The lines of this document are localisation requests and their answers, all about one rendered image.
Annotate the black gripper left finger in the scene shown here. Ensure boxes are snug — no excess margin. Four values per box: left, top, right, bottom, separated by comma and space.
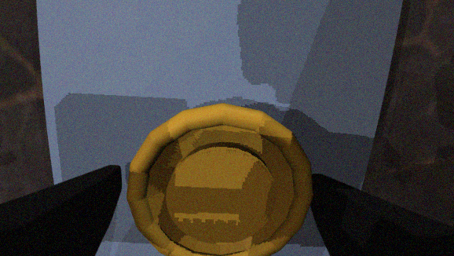
0, 165, 122, 256

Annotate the yellow round plate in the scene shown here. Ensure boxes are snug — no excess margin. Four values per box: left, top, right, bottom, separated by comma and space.
126, 103, 313, 256

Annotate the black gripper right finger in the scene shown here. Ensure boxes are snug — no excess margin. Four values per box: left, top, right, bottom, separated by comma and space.
310, 174, 454, 256

